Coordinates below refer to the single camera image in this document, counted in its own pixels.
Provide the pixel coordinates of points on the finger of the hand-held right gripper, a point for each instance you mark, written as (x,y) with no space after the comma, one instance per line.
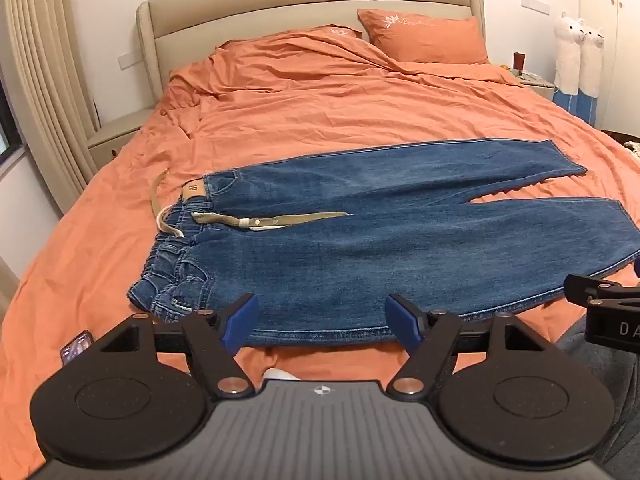
(582,290)

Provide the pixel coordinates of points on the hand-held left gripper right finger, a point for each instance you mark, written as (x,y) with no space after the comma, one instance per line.
(402,322)

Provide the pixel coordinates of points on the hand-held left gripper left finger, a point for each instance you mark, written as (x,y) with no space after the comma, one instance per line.
(242,322)

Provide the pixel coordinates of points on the blue denim pants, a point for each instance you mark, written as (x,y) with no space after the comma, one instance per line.
(375,260)

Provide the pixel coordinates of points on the khaki fabric belt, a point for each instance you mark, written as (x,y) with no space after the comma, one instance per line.
(300,220)

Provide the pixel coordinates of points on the person's grey trousers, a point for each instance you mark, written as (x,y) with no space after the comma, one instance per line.
(620,385)

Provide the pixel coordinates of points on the white cloth piece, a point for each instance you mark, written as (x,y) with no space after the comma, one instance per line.
(280,376)

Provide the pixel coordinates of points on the smartphone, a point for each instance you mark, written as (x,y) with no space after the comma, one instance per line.
(76,349)

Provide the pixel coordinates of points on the beige nightstand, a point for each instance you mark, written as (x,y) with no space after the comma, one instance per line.
(115,135)
(537,89)

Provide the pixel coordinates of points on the orange duvet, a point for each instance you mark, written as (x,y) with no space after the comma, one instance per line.
(350,110)

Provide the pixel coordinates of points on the white wardrobe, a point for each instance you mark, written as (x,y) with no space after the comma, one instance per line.
(625,60)

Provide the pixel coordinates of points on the dark red container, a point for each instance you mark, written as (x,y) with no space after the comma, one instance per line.
(519,61)

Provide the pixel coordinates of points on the orange pillow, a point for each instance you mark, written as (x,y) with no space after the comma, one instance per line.
(430,37)

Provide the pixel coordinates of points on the window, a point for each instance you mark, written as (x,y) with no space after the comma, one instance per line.
(7,135)

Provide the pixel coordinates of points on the beige upholstered headboard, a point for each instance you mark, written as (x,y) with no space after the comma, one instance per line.
(250,15)

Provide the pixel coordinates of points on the beige curtain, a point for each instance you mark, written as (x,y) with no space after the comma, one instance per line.
(45,85)

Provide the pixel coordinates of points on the white wall socket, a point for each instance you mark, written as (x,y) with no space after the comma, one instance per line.
(127,60)

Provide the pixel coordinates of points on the white wall switch plate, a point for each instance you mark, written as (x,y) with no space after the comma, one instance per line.
(535,3)

